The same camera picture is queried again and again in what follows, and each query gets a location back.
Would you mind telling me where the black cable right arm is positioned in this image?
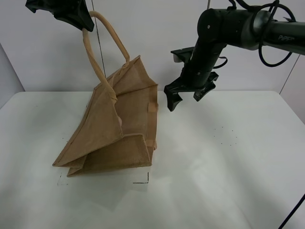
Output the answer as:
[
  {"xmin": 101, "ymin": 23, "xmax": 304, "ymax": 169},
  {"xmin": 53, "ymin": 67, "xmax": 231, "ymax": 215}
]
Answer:
[{"xmin": 223, "ymin": 0, "xmax": 301, "ymax": 69}]

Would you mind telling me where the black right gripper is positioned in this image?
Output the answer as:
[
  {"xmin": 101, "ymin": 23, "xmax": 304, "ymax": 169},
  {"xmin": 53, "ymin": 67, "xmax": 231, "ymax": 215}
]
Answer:
[{"xmin": 164, "ymin": 46, "xmax": 219, "ymax": 112}]

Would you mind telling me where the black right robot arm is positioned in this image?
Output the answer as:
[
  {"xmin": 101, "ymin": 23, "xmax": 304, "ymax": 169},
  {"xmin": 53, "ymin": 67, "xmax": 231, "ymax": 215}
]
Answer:
[{"xmin": 164, "ymin": 0, "xmax": 305, "ymax": 111}]

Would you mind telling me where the brown linen tote bag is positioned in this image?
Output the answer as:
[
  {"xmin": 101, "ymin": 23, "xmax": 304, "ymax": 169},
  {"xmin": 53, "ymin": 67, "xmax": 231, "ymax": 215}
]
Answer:
[{"xmin": 53, "ymin": 11, "xmax": 158, "ymax": 177}]

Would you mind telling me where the black cable lower right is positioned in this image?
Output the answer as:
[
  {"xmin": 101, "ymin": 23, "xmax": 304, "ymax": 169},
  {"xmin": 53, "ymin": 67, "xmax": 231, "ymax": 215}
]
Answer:
[{"xmin": 278, "ymin": 192, "xmax": 305, "ymax": 229}]

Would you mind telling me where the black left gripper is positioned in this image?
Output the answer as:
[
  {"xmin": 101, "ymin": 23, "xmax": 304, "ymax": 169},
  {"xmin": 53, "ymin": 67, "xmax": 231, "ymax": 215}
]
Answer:
[{"xmin": 25, "ymin": 0, "xmax": 94, "ymax": 32}]

